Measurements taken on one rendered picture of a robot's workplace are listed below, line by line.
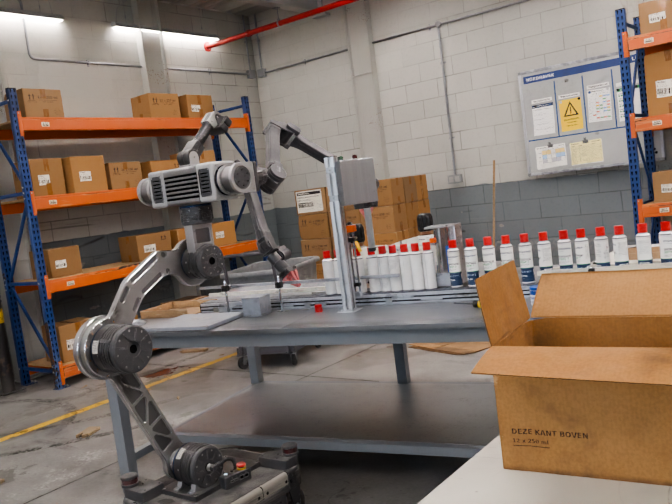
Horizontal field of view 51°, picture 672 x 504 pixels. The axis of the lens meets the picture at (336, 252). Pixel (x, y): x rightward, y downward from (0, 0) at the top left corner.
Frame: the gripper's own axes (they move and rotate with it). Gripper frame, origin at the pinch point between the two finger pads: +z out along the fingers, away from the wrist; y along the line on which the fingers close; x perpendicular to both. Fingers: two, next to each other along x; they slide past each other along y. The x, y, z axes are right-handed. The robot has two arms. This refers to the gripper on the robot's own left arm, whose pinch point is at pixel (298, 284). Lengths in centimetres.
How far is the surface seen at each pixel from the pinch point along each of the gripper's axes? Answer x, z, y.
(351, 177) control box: -61, -10, -14
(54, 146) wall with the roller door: 220, -331, 222
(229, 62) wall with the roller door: 122, -374, 475
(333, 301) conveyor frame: -10.8, 18.9, -5.6
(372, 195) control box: -60, 0, -6
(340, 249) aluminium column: -35.5, 7.6, -15.6
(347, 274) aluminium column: -30.4, 17.5, -16.6
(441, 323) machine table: -59, 61, -46
